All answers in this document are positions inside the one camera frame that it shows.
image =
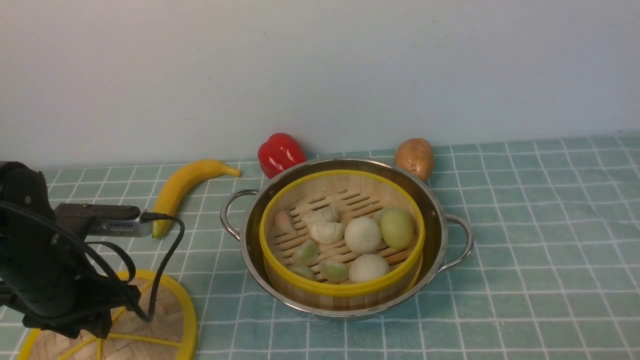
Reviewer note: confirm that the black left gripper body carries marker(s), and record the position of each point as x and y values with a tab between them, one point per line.
46	273

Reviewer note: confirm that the yellow woven bamboo lid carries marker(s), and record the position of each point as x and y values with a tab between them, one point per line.
172	335

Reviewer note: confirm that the yellow rimmed bamboo steamer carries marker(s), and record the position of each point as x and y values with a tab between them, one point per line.
317	275

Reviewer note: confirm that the yellow banana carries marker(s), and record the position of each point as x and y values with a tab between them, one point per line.
183	180

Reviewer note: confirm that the red bell pepper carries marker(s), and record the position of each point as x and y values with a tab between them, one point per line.
279	153

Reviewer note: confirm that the white pleated dumpling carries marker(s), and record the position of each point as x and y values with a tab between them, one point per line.
326	232

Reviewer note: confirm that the white round bun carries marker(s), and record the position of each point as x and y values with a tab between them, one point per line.
368	267
363	236

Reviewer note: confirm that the green round bun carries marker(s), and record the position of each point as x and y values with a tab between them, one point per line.
397	227

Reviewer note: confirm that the brown potato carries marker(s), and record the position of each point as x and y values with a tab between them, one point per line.
416	156

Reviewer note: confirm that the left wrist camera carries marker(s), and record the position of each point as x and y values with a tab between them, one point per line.
102	220

